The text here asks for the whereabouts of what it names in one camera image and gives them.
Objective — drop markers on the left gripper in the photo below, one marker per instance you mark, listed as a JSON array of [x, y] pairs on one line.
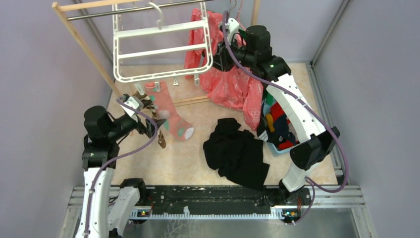
[[149, 130]]

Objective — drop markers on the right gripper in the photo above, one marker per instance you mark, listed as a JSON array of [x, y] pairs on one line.
[[221, 60]]

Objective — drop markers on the brown striped sock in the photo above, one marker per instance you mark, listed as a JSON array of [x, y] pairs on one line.
[[149, 105]]

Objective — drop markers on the pink sock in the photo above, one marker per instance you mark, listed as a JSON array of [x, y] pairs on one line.
[[165, 109]]

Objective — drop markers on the beige and red animal sock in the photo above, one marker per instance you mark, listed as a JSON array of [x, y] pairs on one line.
[[276, 111]]

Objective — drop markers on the mustard yellow striped sock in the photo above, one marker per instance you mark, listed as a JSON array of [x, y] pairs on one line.
[[270, 122]]

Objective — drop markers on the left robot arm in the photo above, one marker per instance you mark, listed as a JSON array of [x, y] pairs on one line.
[[101, 148]]

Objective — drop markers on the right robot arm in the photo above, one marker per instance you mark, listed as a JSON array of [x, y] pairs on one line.
[[251, 51]]

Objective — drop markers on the white plastic sock hanger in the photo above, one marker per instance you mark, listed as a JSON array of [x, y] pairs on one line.
[[151, 45]]

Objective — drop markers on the green garment on hanger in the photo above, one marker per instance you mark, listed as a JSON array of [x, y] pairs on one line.
[[267, 99]]

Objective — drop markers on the pink printed shirt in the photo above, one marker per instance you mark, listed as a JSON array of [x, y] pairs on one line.
[[233, 89]]

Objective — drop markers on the light blue plastic basket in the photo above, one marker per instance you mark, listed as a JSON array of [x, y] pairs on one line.
[[275, 146]]

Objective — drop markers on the black cloth pile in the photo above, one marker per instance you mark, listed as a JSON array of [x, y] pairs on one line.
[[236, 154]]

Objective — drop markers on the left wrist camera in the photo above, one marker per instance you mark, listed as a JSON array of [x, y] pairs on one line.
[[133, 103]]

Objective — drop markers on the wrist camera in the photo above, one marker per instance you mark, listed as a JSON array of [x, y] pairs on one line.
[[232, 27], [133, 103]]

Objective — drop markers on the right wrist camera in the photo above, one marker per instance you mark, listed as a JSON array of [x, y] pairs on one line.
[[232, 27]]

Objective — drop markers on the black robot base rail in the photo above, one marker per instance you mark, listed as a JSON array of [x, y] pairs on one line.
[[230, 202]]

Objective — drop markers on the wooden frame post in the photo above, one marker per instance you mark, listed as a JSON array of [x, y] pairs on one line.
[[61, 13]]

